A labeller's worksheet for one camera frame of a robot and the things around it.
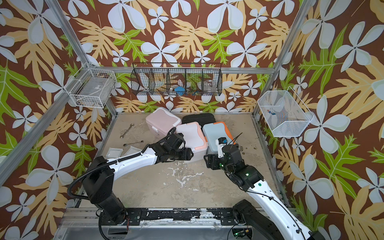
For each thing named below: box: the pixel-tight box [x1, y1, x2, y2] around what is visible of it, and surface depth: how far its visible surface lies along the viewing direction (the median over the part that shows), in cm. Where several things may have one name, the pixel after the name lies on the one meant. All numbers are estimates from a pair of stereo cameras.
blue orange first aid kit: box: [202, 121, 236, 155], surface depth 91 cm
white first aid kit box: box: [176, 121, 209, 164], surface depth 90 cm
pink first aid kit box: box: [145, 108, 182, 139], surface depth 98 cm
